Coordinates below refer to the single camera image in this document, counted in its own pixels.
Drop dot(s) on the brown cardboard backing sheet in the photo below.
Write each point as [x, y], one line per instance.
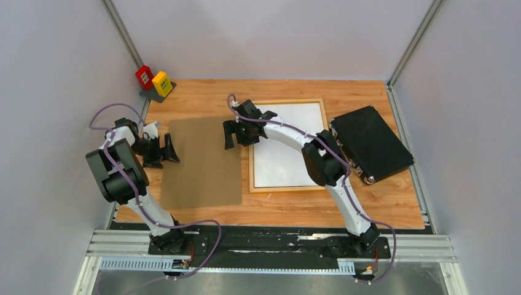
[207, 175]

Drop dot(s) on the landscape photo print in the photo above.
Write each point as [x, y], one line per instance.
[285, 150]

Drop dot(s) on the aluminium rail right table edge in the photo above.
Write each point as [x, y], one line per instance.
[414, 172]

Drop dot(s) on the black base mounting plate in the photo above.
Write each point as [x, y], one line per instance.
[275, 248]

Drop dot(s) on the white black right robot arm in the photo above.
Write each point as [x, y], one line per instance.
[323, 159]

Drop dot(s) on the light wooden picture frame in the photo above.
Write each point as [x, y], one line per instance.
[254, 179]

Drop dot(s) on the red toy house block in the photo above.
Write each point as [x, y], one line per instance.
[145, 76]

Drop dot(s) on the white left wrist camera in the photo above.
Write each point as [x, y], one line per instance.
[150, 131]

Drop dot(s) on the grey toy base plate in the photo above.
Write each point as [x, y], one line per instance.
[153, 95]

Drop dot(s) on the yellow toy house block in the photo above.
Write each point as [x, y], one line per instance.
[162, 84]

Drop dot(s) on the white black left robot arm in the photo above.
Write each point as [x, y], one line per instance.
[166, 234]

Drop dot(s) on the black ribbed frame backing board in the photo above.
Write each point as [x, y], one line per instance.
[372, 148]

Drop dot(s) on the aluminium front rail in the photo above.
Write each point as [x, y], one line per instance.
[116, 250]

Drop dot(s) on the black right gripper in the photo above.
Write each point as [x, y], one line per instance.
[232, 126]

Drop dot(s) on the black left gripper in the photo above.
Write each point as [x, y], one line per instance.
[168, 152]

